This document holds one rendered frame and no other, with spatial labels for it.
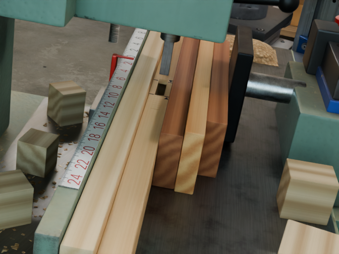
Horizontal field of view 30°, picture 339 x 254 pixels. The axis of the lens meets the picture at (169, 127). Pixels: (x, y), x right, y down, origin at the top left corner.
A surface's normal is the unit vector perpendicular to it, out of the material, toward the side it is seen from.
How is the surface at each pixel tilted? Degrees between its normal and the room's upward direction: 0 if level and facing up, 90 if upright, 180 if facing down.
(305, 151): 90
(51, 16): 90
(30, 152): 90
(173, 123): 0
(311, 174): 0
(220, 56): 0
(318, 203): 90
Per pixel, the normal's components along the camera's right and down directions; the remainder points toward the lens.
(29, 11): -0.10, 0.43
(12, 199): 0.52, 0.45
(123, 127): 0.16, -0.89
